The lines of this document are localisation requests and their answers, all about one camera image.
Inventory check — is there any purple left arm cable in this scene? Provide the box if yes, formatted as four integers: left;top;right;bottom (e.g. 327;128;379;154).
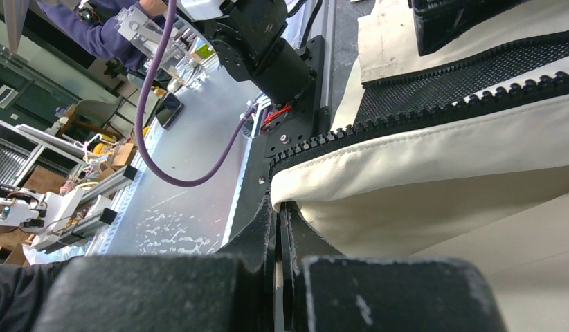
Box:
134;0;259;188

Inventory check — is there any cream zip-up jacket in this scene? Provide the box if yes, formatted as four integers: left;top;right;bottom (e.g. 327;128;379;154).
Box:
271;1;569;331

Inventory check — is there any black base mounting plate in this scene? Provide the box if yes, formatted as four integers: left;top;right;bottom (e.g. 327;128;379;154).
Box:
228;35;332;239

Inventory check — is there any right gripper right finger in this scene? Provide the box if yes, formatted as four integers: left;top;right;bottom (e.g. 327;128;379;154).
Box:
280;202;506;331

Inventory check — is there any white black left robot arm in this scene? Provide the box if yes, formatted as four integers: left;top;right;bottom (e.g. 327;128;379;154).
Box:
167;1;521;105

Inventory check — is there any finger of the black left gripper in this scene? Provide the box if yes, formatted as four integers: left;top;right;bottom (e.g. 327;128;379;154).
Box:
408;0;524;56

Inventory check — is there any cluttered workbench shelving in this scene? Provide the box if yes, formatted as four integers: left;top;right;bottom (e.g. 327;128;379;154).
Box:
0;82;150;267

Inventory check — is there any person in purple sleeve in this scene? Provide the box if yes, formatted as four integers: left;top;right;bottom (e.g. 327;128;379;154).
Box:
37;1;168;71

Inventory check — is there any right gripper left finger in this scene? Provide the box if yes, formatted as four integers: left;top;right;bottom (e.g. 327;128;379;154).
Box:
33;197;275;331

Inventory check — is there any black smartphone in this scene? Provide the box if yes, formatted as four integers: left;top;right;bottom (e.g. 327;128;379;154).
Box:
154;93;184;129

